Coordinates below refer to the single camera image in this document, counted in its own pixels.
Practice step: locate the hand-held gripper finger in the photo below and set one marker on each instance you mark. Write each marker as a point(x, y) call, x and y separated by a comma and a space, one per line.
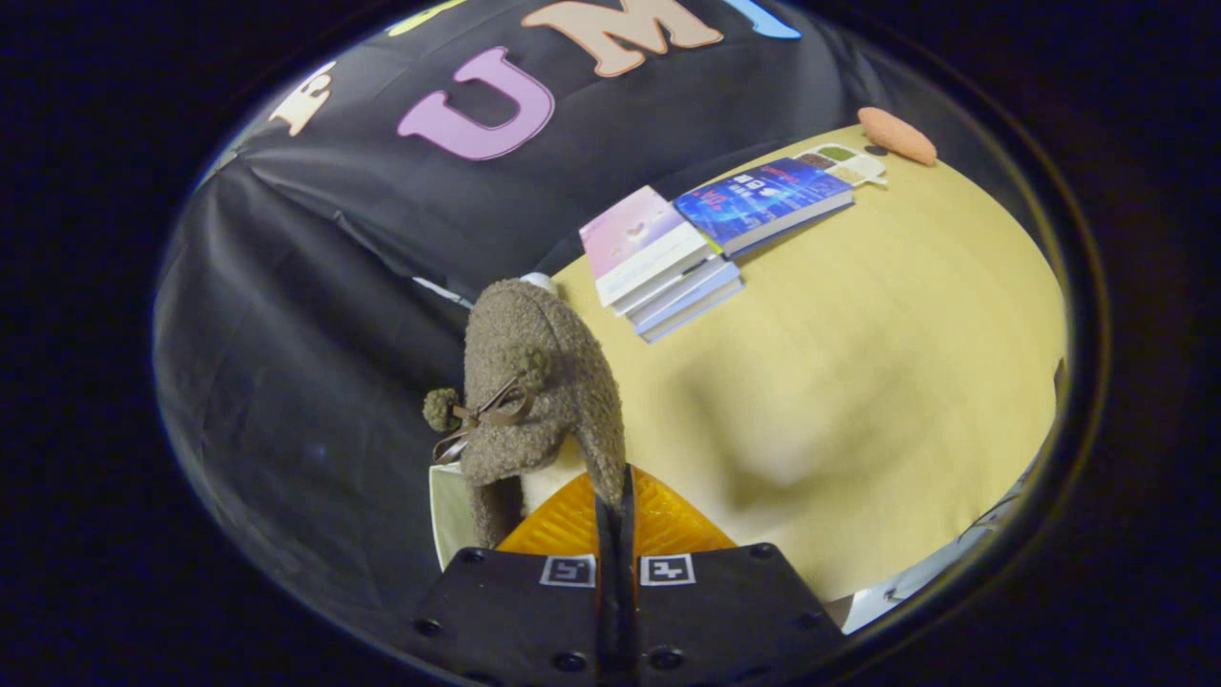
point(630, 572)
point(608, 572)

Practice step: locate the pale blue book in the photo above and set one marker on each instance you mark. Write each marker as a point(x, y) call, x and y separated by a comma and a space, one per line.
point(692, 301)

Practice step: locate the brown fuzzy shoe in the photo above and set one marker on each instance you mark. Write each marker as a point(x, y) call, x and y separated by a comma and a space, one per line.
point(544, 420)

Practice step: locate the orange plush ball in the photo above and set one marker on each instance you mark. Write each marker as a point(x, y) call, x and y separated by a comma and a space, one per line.
point(897, 135)

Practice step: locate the dark blue cover book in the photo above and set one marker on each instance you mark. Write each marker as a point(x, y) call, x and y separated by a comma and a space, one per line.
point(763, 200)

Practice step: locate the black backdrop cloth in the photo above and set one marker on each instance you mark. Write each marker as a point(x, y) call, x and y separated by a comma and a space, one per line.
point(315, 315)

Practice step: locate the white fabric storage box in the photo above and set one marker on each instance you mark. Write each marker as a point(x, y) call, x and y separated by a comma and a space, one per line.
point(450, 515)

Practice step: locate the pink cover book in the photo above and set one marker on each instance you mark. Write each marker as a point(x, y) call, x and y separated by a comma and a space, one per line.
point(634, 239)

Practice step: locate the white compartment tray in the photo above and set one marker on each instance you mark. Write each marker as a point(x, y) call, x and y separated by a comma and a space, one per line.
point(849, 164)

